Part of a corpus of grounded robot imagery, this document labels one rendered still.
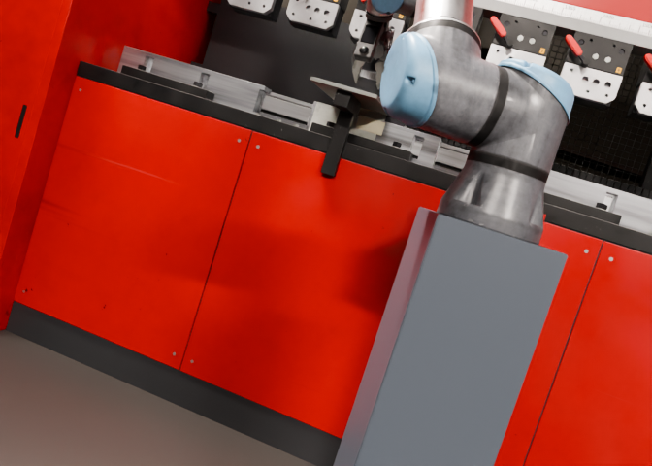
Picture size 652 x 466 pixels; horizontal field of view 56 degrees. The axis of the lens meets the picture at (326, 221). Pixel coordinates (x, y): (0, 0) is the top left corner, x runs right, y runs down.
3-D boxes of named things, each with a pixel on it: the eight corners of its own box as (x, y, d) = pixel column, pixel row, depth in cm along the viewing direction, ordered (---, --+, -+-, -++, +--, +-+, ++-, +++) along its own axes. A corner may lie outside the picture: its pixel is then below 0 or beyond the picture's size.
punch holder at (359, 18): (346, 35, 177) (364, -21, 175) (352, 43, 185) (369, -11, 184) (396, 48, 173) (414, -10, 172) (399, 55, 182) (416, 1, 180)
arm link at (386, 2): (423, -4, 138) (420, -23, 146) (377, -22, 136) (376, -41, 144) (408, 26, 143) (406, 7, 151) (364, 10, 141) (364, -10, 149)
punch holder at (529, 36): (482, 70, 168) (502, 12, 167) (481, 78, 176) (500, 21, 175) (537, 84, 165) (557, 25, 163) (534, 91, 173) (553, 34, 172)
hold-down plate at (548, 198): (503, 191, 163) (506, 180, 163) (502, 191, 168) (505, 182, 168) (618, 226, 156) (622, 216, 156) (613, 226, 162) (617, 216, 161)
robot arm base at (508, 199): (554, 249, 81) (579, 179, 80) (446, 216, 81) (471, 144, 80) (519, 238, 96) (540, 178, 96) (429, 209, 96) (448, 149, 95)
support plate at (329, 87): (309, 80, 155) (310, 76, 155) (333, 99, 181) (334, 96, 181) (376, 98, 151) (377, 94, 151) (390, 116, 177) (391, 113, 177)
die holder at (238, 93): (115, 73, 196) (124, 45, 195) (126, 78, 202) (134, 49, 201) (256, 116, 185) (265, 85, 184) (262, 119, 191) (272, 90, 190)
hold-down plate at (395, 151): (309, 131, 175) (311, 121, 175) (313, 134, 181) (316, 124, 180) (407, 162, 169) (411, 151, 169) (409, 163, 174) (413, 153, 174)
